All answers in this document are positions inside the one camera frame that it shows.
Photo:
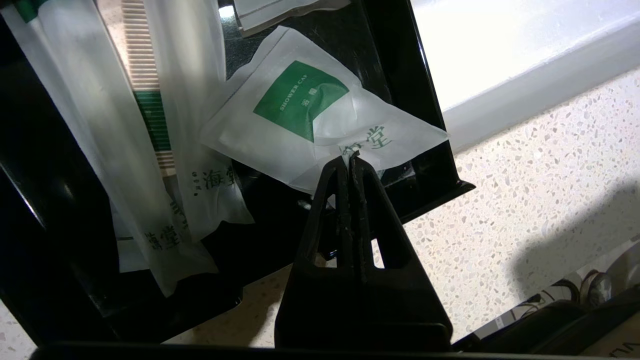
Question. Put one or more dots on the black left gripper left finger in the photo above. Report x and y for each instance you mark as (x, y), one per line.
(315, 300)

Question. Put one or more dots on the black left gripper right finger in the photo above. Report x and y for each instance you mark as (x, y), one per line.
(405, 300)

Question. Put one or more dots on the small green-label sachet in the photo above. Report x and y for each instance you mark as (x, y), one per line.
(280, 135)

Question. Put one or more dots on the long clear toothbrush packet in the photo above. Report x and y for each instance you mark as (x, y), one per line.
(200, 125)

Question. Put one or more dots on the black amenity tray box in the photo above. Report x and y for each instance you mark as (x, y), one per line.
(60, 200)

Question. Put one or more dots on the green-band toothbrush packet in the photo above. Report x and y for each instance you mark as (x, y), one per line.
(100, 125)

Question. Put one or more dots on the large square green-label sachet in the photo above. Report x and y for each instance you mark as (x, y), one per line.
(280, 12)

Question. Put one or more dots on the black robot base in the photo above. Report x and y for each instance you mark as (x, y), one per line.
(565, 325)

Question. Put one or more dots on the comb packet with green label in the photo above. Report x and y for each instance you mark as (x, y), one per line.
(145, 75)

